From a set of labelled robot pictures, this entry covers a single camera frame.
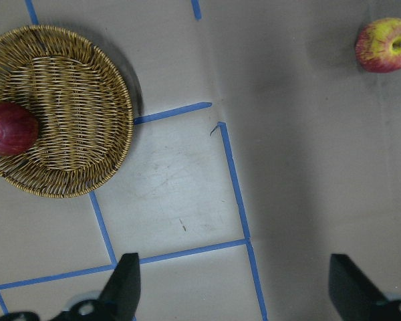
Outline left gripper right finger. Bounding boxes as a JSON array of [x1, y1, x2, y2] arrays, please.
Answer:
[[328, 253, 401, 321]]

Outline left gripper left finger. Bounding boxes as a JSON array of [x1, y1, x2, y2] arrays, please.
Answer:
[[0, 253, 141, 320]]

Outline yellow-red apple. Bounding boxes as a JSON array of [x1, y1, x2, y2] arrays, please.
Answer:
[[355, 17, 401, 73]]

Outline woven wicker basket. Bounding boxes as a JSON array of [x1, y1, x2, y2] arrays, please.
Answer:
[[0, 25, 134, 198]]

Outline dark red apple in basket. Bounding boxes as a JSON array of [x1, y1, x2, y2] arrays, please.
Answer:
[[0, 102, 39, 156]]

